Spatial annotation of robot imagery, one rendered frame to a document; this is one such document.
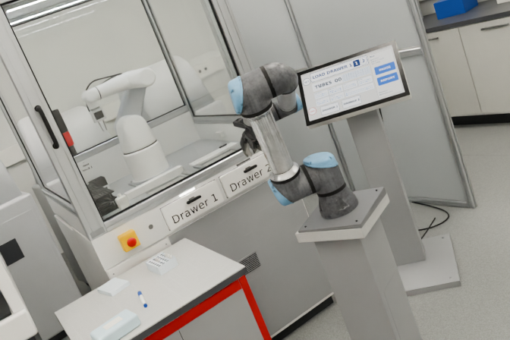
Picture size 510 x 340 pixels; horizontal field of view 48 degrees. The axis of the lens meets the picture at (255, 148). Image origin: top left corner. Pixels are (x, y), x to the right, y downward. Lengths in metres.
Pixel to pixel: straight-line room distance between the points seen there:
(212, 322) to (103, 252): 0.65
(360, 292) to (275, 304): 0.77
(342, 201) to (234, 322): 0.59
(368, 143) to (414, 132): 0.81
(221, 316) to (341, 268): 0.49
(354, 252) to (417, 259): 1.09
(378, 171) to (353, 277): 0.90
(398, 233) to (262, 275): 0.77
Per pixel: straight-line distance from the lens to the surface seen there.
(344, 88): 2.86
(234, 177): 2.69
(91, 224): 2.50
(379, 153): 2.97
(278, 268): 2.91
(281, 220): 2.87
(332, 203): 2.14
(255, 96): 1.90
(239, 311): 2.16
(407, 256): 3.22
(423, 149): 3.74
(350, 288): 2.28
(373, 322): 2.34
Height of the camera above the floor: 1.62
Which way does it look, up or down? 14 degrees down
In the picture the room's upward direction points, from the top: 21 degrees counter-clockwise
